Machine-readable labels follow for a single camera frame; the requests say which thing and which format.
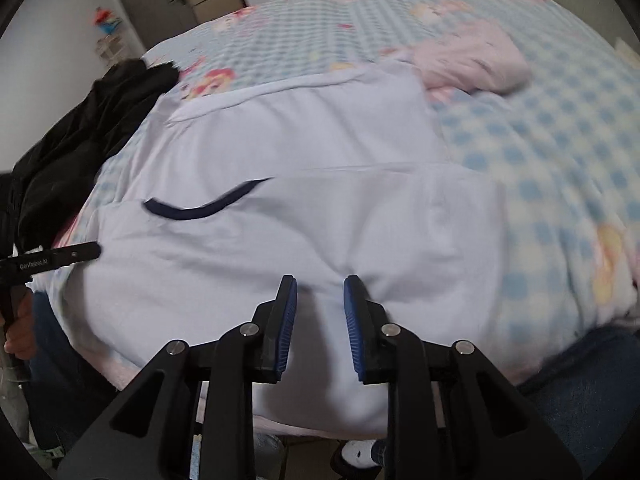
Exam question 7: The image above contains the white shirt navy trim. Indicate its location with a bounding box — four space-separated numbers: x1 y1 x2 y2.
47 60 506 436

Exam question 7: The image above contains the person's left hand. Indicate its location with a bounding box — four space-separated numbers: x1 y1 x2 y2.
3 288 37 361

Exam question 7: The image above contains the black garment pile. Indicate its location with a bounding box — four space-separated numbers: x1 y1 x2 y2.
1 58 180 257

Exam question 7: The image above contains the red blue doll toy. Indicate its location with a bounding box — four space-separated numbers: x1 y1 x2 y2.
93 8 122 36

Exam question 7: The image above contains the blue checkered cartoon blanket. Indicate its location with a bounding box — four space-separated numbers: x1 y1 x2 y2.
29 0 640 436

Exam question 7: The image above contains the folded pink patterned clothing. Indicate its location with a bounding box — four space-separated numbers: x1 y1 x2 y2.
390 20 533 94

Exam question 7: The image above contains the white wire shelf rack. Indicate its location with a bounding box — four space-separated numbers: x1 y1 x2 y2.
96 35 131 68

